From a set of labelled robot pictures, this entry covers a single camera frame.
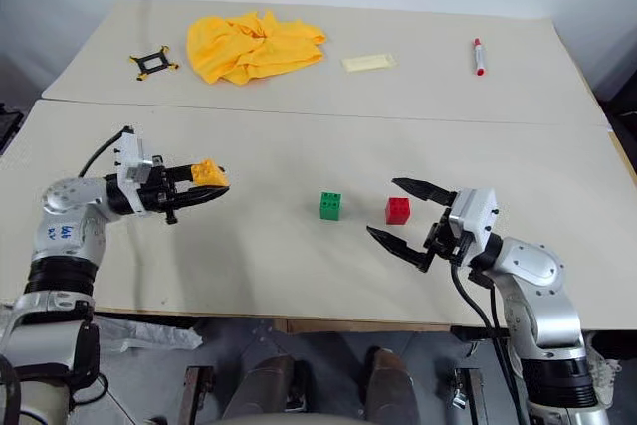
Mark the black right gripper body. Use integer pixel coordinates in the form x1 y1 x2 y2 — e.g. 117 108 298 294
423 206 472 267

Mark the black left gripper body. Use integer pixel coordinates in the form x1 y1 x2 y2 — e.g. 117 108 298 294
139 155 195 226

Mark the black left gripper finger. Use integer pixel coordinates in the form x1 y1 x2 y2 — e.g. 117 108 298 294
171 184 232 209
165 163 224 184

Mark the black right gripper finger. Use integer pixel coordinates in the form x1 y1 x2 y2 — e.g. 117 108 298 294
391 177 458 207
366 225 435 274

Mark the yellow toy cube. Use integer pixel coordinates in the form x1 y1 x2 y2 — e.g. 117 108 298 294
191 158 231 190

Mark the red toy cube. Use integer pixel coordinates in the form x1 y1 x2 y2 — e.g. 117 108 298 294
385 196 412 225

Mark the green toy cube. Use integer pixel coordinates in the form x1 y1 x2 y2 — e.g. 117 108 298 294
318 190 344 222

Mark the pale yellow eraser bar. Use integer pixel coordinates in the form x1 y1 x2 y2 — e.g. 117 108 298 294
340 52 399 74

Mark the dark rounded right foot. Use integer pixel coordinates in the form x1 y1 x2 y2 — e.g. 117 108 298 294
364 347 420 424

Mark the dark rounded foot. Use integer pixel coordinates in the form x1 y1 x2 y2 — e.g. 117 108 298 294
364 347 420 424
221 353 296 422

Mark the red white marker pen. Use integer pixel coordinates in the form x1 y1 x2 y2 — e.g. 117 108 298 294
471 37 488 78

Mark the crumpled yellow cloth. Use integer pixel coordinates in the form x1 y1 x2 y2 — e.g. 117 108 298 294
186 9 327 87

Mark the crumpled clear plastic bag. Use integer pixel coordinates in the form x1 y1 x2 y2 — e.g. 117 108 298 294
97 315 204 354

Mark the dark metal stand leg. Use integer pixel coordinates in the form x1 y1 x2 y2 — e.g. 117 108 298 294
176 365 215 425
450 367 487 425

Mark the dark rounded left foot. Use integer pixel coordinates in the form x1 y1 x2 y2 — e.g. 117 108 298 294
221 353 296 422

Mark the white sneaker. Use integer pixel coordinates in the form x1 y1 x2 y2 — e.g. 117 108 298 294
585 332 623 409

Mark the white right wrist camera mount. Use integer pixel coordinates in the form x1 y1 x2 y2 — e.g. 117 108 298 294
448 187 501 267

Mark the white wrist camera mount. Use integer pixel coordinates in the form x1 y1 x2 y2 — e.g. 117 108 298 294
448 187 501 267
111 126 165 214

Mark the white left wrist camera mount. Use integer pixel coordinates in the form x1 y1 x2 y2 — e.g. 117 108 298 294
111 126 165 214

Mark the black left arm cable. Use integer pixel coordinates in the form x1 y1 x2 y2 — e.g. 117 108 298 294
78 126 134 179

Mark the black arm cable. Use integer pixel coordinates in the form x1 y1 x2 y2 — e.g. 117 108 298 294
450 261 530 425
78 126 134 179

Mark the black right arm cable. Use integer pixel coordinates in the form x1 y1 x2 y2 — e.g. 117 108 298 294
450 261 530 425

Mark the black yellow square bracket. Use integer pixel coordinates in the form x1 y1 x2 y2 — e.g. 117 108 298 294
128 43 181 82

